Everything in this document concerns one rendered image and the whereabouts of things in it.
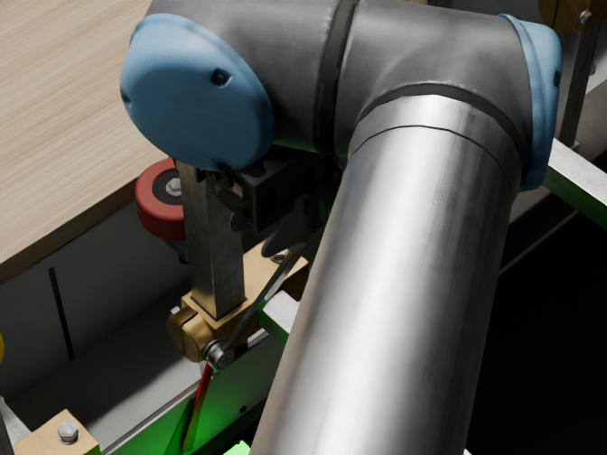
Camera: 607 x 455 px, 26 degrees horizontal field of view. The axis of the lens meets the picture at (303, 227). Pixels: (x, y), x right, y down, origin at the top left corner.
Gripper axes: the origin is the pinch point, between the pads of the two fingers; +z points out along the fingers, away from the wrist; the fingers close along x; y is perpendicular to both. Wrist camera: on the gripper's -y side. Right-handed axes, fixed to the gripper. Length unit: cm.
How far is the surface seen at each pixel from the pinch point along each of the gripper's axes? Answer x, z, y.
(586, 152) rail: -5, 31, -51
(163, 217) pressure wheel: -16.2, 10.6, 1.9
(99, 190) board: -23.3, 11.1, 4.0
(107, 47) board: -38.9, 11.1, -8.7
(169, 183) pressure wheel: -18.8, 10.1, -0.9
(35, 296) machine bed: -27.8, 25.8, 10.9
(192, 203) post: -8.0, -0.2, 4.4
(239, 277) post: -6.0, 10.4, 1.4
